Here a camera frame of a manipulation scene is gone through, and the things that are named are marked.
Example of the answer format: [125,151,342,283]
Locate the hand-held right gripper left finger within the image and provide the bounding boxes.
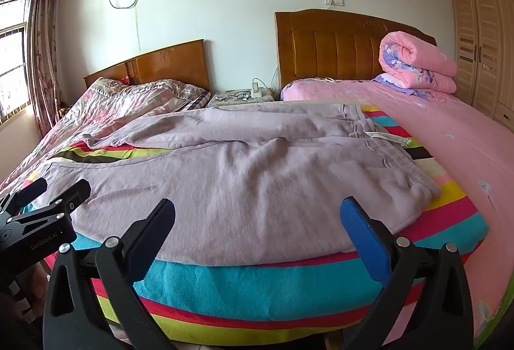
[42,198,177,350]

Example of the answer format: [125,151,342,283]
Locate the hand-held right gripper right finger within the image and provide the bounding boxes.
[340,196,475,350]

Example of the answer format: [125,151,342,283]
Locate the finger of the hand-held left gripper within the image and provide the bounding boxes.
[0,177,48,215]
[16,180,92,224]

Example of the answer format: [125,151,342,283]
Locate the lilac pants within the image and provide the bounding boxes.
[82,103,442,267]

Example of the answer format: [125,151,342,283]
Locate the person's left hand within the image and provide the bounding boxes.
[10,264,51,324]

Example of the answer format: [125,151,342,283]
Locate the striped colourful blanket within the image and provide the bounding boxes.
[0,104,491,343]

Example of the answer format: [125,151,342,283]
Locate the floral patterned quilt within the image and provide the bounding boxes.
[0,77,212,191]

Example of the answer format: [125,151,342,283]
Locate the floral curtain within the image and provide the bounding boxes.
[25,0,65,139]

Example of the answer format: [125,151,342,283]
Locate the nightstand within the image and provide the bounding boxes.
[206,88,280,109]

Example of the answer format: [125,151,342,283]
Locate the plain wooden headboard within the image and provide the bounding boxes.
[83,39,212,92]

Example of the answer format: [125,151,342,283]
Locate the rolled pink floral quilt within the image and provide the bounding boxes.
[373,32,459,98]

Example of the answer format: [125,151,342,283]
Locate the padded wooden headboard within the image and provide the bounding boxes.
[275,9,438,94]

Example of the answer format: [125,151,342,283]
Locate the light wooden wardrobe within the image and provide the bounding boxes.
[448,0,514,132]

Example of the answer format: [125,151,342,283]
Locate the white cloth strap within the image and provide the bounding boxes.
[365,131,412,148]

